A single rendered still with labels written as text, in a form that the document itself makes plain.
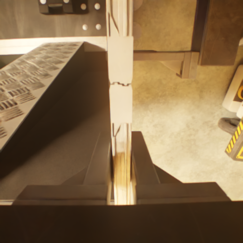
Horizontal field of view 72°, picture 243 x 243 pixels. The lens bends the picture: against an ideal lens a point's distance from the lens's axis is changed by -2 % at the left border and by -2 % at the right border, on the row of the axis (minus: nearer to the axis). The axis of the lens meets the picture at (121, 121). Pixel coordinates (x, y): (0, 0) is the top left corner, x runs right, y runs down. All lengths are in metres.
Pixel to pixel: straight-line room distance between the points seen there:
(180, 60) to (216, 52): 0.05
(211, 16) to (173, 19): 0.82
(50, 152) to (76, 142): 0.04
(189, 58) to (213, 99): 1.00
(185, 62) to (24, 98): 0.31
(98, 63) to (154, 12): 0.41
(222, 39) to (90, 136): 0.24
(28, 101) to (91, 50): 0.56
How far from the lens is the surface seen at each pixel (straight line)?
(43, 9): 0.87
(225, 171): 1.68
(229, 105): 1.18
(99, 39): 0.87
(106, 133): 0.15
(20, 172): 0.25
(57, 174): 0.23
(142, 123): 1.18
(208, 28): 0.27
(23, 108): 0.36
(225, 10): 0.28
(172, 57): 0.27
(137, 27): 0.27
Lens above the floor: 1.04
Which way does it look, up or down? 64 degrees down
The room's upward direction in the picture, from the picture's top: 178 degrees clockwise
